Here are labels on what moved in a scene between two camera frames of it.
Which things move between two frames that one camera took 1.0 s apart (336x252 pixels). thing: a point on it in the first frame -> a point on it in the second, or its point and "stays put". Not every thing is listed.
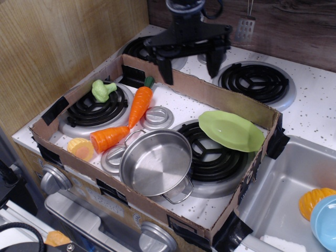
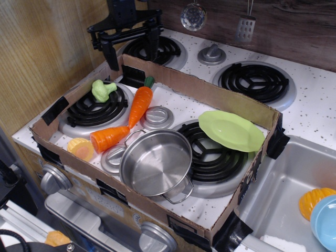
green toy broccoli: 101,92 stays put
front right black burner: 216,170 stays put
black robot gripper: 189,33 -> 125,22
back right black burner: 264,82 stays put
